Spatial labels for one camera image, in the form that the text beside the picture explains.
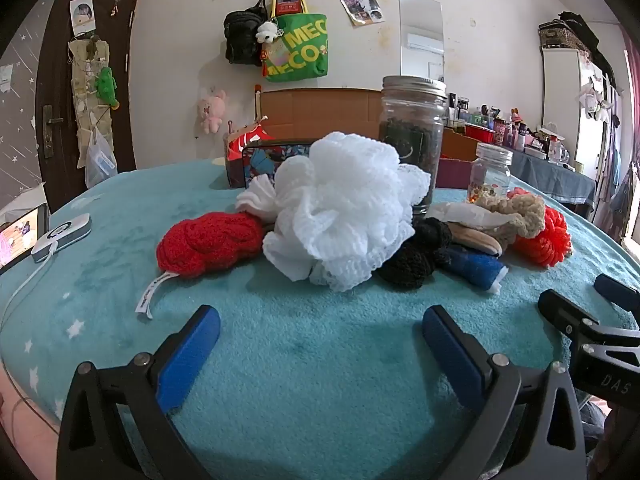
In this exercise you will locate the black bag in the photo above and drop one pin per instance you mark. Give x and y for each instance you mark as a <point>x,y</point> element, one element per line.
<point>242,35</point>

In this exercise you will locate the large glass jar dark leaves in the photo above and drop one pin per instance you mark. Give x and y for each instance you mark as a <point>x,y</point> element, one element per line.
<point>410,135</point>

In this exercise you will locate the wall photos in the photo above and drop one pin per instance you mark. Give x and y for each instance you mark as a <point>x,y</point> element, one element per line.
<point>361,5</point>

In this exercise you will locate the cardboard box red lining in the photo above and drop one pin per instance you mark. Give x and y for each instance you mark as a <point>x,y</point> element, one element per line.
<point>320,110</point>

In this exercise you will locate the pink plush toy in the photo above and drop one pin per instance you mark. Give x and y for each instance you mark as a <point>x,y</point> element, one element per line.
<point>210,110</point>

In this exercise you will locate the black knitted yarn bundle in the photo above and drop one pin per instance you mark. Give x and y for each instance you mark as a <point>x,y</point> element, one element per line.
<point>405,265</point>

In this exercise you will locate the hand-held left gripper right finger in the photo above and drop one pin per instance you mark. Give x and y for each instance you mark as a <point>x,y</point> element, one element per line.
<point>450,355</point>

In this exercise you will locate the person's right forearm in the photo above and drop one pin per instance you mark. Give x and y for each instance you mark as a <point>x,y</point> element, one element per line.
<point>597,420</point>

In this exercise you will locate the small white panda plush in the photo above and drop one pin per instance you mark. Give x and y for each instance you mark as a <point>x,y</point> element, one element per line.
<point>267,32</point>

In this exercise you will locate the red plastic bin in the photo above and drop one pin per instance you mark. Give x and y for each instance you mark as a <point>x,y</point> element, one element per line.
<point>480,135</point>

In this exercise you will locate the green tote bag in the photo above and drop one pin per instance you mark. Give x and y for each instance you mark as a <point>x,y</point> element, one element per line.
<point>300,55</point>

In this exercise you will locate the black garment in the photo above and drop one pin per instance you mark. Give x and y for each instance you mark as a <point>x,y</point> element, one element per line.
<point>585,30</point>

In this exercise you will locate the smartphone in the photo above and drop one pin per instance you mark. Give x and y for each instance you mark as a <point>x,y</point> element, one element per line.
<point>20,235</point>

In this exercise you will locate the door picture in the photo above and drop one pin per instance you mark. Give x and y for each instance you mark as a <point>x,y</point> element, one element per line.
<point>83,15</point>

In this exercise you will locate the colourful patterned box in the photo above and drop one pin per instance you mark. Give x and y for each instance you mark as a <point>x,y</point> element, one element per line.
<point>260,162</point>

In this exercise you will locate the green plush toy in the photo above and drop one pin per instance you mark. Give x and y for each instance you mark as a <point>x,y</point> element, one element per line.
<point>106,87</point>

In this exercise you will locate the white nonwoven cloth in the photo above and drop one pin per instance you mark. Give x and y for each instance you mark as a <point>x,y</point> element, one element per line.
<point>465,214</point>

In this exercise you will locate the clear plastic bag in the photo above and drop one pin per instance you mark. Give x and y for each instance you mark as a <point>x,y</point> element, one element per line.
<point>100,160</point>

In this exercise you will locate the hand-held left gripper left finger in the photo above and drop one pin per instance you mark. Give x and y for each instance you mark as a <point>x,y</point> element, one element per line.
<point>187,360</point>

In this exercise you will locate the white mesh bath pouf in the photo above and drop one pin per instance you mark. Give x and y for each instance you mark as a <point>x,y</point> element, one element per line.
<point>340,200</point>

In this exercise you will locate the dark brown door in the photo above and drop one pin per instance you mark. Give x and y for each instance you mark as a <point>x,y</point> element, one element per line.
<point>55,60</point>

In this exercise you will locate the beige hanging organizer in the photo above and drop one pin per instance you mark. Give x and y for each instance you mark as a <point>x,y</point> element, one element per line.
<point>82,85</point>

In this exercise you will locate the tan round powder puff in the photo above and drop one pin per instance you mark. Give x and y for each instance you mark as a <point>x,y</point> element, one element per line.
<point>475,240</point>

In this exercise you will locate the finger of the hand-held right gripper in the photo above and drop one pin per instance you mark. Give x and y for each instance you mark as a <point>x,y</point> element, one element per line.
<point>562,307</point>
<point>617,290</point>

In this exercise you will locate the small glass jar gold beads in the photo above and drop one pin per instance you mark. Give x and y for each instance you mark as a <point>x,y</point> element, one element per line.
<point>490,175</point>

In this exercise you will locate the red card pouch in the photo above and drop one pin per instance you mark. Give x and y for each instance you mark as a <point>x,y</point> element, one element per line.
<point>289,2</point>

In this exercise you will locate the cluttered side table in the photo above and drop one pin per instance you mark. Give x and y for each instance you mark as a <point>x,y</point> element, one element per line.
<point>515,132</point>

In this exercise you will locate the blue sponge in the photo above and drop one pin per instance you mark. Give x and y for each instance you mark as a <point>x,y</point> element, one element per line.
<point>475,266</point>

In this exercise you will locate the white wardrobe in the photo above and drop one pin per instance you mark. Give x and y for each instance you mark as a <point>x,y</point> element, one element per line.
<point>560,100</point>

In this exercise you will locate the white fluffy plush piece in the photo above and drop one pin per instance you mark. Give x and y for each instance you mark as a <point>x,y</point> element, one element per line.
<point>255,197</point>

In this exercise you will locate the white power bank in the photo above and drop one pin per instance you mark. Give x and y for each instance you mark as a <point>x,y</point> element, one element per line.
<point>60,235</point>

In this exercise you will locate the wall mirror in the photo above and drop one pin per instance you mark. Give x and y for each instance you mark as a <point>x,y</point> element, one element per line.
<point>420,15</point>

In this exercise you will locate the hanging clothes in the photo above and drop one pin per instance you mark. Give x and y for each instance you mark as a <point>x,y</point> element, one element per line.
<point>617,195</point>

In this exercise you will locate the red knitted yarn bundle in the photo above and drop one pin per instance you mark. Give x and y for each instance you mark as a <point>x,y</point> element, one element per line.
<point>200,245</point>

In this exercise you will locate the beige crochet scrunchie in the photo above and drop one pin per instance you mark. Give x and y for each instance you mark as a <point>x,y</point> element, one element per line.
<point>530,215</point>

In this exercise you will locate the patterned suitcase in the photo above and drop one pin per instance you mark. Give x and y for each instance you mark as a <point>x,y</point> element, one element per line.
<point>555,35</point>

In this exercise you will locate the orange chunky knit ball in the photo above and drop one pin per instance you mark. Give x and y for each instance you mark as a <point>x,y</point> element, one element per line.
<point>545,245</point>

